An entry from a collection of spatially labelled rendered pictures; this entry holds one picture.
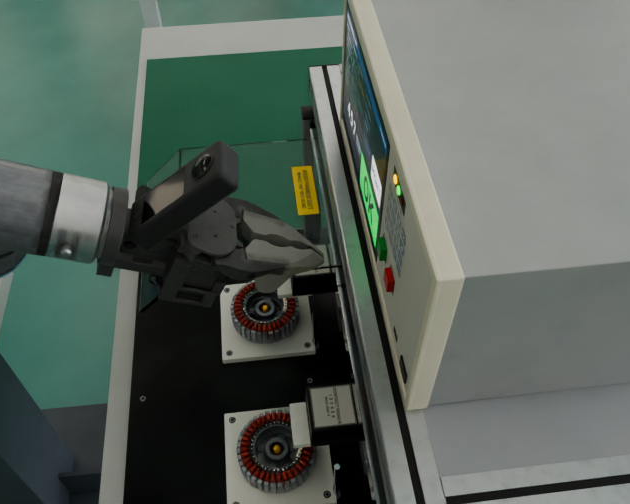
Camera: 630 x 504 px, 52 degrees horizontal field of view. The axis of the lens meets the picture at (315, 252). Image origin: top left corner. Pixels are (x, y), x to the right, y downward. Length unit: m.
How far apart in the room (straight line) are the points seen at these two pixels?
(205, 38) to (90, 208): 1.25
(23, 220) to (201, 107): 1.02
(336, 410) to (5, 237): 0.46
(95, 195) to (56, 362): 1.54
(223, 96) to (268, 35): 0.28
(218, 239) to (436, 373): 0.23
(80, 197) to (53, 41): 2.83
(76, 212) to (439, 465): 0.39
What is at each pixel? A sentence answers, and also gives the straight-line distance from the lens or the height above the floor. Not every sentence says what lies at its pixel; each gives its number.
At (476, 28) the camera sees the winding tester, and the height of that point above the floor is 1.32.
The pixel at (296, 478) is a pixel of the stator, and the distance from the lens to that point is 0.94.
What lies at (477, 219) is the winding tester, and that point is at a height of 1.32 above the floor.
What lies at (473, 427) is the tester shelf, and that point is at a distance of 0.65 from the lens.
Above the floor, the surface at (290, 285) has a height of 0.88.
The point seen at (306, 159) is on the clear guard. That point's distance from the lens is 0.93.
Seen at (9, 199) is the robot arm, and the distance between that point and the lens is 0.57.
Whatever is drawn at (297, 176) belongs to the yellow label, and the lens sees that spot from 0.90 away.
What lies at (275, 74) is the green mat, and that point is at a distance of 1.64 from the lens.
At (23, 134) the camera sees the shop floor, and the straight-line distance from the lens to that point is 2.87.
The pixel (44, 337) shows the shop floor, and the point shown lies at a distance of 2.16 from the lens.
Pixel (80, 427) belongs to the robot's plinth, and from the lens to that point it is 1.95.
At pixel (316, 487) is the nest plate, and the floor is 0.78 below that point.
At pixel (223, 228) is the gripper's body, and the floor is 1.24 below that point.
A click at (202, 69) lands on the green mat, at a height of 0.75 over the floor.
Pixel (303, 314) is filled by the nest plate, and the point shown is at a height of 0.78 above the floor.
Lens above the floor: 1.69
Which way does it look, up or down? 50 degrees down
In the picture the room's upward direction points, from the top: straight up
